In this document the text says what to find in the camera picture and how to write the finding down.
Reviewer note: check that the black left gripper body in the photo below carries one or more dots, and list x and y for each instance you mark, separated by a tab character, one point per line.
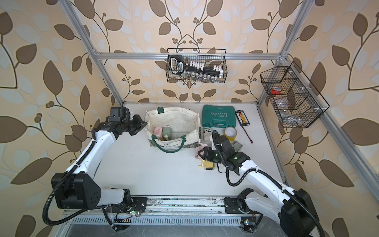
131	126

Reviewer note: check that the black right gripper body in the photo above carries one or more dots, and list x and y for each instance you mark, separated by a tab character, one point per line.
213	155

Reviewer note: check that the green pencil sharpener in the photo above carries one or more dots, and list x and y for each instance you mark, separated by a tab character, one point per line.
167	133
237	146

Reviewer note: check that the yellow pencil sharpener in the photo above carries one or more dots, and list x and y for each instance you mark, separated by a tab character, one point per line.
206	165

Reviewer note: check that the pink pencil sharpener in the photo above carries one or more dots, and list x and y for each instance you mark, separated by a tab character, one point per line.
199	150
158	132

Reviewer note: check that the cream pencil sharpener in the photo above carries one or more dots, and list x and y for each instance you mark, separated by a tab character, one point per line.
206	134

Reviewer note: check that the cream floral tote bag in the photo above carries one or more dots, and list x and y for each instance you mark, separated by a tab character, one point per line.
184	127

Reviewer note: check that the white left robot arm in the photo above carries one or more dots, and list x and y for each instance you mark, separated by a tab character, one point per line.
76	188

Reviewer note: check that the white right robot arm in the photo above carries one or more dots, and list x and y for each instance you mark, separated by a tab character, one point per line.
293	210

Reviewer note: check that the yellow tape roll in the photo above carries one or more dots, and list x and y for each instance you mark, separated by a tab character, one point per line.
230	133

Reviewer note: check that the green plastic tool case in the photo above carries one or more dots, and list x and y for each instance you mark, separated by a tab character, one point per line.
218	116

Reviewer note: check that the black parallel charging board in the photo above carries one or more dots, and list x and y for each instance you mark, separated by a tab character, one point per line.
241	117

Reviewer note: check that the black socket wrench set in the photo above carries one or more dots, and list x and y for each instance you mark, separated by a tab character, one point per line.
177	66

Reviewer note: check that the red tape roll in basket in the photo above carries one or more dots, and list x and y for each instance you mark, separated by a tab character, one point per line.
276	90

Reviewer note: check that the black wire basket back wall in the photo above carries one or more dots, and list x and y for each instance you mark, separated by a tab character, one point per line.
209	56

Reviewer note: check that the black wire basket wall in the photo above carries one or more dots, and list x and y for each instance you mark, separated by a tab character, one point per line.
300	103
209	56

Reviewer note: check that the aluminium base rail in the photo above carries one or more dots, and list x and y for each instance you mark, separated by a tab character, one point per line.
201	205

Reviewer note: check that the black wire basket right wall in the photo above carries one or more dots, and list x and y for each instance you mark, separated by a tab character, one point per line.
300	103

